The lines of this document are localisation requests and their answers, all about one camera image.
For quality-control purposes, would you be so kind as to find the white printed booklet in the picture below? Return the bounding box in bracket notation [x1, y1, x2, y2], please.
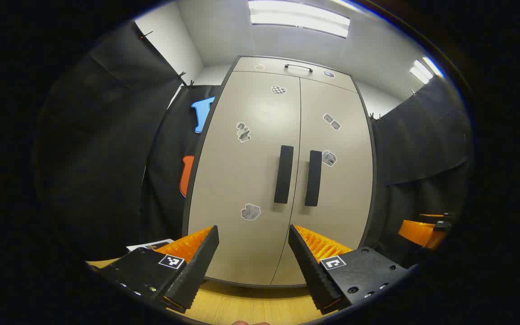
[126, 238, 175, 252]

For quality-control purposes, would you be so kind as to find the grey cabinet door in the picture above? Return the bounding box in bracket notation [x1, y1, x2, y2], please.
[271, 78, 374, 287]
[187, 71, 302, 286]

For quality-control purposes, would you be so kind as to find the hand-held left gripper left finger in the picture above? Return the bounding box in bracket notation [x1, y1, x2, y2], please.
[89, 225, 220, 314]

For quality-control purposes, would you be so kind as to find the large ceiling light panel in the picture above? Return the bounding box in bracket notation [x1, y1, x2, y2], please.
[248, 0, 351, 38]

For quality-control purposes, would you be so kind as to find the grey double-door shoe cabinet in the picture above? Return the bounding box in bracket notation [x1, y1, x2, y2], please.
[182, 55, 376, 288]

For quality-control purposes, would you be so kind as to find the black backdrop cloth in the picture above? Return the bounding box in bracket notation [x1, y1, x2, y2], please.
[34, 20, 218, 265]
[368, 77, 474, 271]

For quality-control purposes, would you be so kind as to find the grey cabinet drawer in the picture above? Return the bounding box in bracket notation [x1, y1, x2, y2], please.
[232, 56, 358, 93]

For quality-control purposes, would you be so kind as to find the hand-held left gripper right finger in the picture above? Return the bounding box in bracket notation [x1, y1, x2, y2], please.
[288, 224, 416, 316]

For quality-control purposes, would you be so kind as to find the black door handle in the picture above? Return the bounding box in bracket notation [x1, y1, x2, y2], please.
[274, 145, 295, 204]
[304, 150, 323, 207]

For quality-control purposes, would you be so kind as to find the small ceiling light panel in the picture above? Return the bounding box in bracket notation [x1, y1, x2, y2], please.
[409, 56, 444, 85]

